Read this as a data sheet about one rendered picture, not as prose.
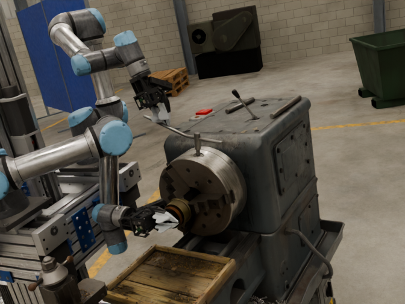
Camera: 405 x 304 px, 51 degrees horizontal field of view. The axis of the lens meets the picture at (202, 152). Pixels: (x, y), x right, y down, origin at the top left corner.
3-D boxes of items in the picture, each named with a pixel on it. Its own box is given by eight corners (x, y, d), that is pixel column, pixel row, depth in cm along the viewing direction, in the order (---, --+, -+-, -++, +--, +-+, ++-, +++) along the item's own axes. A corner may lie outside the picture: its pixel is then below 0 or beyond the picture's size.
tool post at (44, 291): (68, 295, 124) (58, 266, 121) (85, 301, 120) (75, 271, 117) (47, 312, 118) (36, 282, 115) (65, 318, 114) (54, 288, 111)
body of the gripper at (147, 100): (139, 112, 153) (125, 81, 151) (153, 105, 160) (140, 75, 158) (154, 105, 148) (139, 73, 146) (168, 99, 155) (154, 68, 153)
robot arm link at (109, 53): (96, 53, 162) (102, 45, 152) (123, 47, 166) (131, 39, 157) (102, 73, 162) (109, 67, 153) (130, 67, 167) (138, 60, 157)
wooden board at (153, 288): (156, 252, 167) (153, 243, 166) (237, 268, 147) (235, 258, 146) (102, 301, 144) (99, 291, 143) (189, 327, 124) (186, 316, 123)
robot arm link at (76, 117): (70, 140, 198) (62, 111, 193) (98, 131, 203) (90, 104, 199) (77, 145, 188) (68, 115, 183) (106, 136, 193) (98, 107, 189)
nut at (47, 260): (51, 262, 117) (47, 251, 116) (61, 265, 115) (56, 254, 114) (39, 271, 114) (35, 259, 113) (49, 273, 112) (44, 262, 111)
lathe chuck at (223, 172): (174, 212, 177) (169, 142, 164) (243, 234, 162) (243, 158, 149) (161, 223, 170) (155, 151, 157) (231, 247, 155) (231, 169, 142)
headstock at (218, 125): (235, 167, 235) (223, 99, 222) (321, 172, 208) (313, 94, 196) (173, 221, 189) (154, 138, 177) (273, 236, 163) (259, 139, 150)
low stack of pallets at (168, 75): (158, 89, 1052) (153, 72, 1038) (191, 84, 1028) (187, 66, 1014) (139, 102, 939) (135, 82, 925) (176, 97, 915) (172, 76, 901)
